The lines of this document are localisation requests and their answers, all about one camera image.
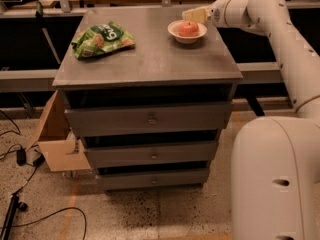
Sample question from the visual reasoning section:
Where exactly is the green snack bag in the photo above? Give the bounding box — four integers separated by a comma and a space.
71, 21, 136, 59

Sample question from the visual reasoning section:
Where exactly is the grey drawer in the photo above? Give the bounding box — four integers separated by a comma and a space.
65, 102, 232, 137
85, 141, 218, 168
96, 168, 209, 190

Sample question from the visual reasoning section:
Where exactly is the black floor cable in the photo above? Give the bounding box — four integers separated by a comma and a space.
0, 207, 88, 240

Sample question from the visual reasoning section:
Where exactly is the top grey drawer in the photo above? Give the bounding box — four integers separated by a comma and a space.
65, 102, 232, 137

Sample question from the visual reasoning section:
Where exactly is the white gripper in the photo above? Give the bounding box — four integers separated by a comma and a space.
182, 0, 229, 27

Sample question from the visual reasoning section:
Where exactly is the grey metal rail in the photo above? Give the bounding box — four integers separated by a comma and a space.
0, 62, 282, 93

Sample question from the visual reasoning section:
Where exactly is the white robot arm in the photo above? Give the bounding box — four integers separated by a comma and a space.
182, 0, 320, 240

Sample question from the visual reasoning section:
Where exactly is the black power adapter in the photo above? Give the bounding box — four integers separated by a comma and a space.
16, 148, 26, 166

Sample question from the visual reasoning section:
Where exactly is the black stand leg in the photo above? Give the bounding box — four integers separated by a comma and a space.
0, 194, 28, 240

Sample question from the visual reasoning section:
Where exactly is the grey drawer cabinet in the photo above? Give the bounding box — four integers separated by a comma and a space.
53, 7, 242, 177

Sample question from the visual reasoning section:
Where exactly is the bottom grey drawer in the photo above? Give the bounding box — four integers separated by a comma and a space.
96, 168, 209, 190

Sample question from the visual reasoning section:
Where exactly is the cardboard box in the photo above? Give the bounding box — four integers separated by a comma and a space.
26, 91, 90, 172

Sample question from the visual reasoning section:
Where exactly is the middle grey drawer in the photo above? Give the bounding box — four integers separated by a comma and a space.
85, 141, 218, 168

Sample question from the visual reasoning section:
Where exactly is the red apple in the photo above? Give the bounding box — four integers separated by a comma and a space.
178, 21, 199, 37

